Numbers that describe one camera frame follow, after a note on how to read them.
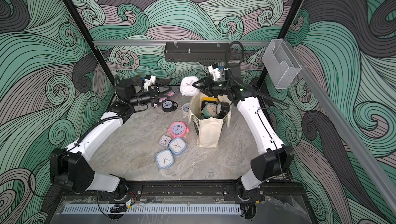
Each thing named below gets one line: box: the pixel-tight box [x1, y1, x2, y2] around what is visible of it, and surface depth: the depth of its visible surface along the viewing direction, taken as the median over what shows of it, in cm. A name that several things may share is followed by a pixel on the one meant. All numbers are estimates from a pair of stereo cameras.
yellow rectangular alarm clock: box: [201, 96, 218, 109], surface depth 97 cm
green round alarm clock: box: [202, 101, 217, 119], surface depth 91 cm
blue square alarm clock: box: [155, 149, 175, 170], surface depth 83 cm
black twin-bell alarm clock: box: [215, 101, 230, 118], surface depth 84 cm
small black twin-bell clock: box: [161, 99, 178, 113], surface depth 107 cm
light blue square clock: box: [168, 137, 188, 156], surface depth 89 cm
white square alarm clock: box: [179, 76, 200, 97], surface depth 71 cm
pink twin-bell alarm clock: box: [167, 121, 191, 138], surface depth 95 cm
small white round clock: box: [180, 103, 190, 114], surface depth 106 cm
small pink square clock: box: [158, 134, 172, 148], surface depth 90 cm
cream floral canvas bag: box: [187, 92, 233, 148], surface depth 81 cm
